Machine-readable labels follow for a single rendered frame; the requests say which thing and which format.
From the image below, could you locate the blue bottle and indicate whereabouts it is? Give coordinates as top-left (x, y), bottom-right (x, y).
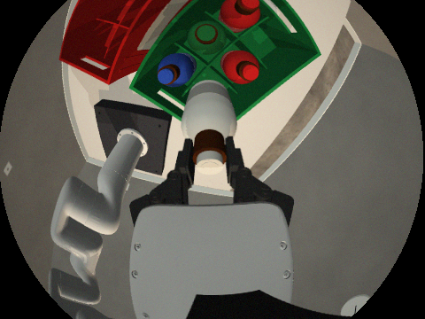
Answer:
top-left (158, 53), bottom-right (197, 87)

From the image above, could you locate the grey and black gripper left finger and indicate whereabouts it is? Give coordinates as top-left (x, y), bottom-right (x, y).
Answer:
top-left (129, 138), bottom-right (196, 226)

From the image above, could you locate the white bottle with grey label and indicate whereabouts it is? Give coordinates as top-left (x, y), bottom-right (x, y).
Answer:
top-left (181, 80), bottom-right (237, 175)

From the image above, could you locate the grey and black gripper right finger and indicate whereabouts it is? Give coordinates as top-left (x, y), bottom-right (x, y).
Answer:
top-left (225, 136), bottom-right (294, 227)

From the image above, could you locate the red crate with dividers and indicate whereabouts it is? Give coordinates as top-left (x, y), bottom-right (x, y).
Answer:
top-left (59, 0), bottom-right (192, 85)

